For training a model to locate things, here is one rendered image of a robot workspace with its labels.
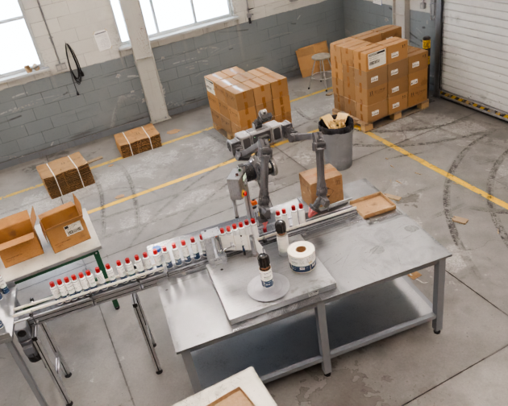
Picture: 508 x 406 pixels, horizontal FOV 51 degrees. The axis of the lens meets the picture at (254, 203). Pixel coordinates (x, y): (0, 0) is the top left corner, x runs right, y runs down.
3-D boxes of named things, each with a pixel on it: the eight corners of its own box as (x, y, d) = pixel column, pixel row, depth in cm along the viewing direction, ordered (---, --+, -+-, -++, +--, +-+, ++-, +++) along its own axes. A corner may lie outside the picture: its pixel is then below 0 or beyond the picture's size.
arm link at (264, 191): (269, 148, 413) (257, 147, 408) (272, 148, 408) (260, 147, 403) (268, 203, 417) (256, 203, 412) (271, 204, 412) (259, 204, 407)
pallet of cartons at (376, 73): (366, 134, 761) (362, 55, 701) (331, 117, 827) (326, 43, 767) (430, 108, 801) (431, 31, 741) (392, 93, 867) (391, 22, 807)
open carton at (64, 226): (55, 260, 470) (39, 225, 451) (43, 235, 509) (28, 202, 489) (97, 242, 485) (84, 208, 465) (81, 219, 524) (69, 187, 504)
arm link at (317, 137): (325, 130, 422) (314, 130, 418) (326, 147, 424) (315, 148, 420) (297, 132, 463) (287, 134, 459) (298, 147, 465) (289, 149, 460)
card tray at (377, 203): (364, 219, 444) (364, 215, 442) (349, 205, 465) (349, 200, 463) (396, 209, 450) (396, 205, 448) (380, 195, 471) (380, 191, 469)
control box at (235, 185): (230, 200, 414) (226, 179, 404) (237, 188, 427) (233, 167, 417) (243, 200, 411) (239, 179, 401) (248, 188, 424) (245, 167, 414)
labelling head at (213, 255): (210, 266, 413) (204, 240, 399) (206, 257, 424) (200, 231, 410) (227, 260, 416) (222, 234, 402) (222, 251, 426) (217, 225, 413)
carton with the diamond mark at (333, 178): (312, 211, 462) (310, 184, 448) (301, 198, 482) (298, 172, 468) (343, 200, 469) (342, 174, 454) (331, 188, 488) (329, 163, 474)
